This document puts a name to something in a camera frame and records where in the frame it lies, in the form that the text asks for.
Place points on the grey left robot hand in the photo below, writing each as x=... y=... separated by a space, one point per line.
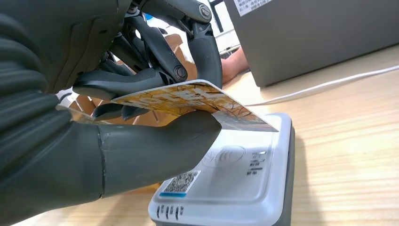
x=140 y=156

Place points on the yellow patterned hotel card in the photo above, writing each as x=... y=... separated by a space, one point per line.
x=193 y=96

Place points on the white card reader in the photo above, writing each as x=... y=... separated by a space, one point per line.
x=243 y=177

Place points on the grey laptop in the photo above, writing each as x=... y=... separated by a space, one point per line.
x=311 y=37

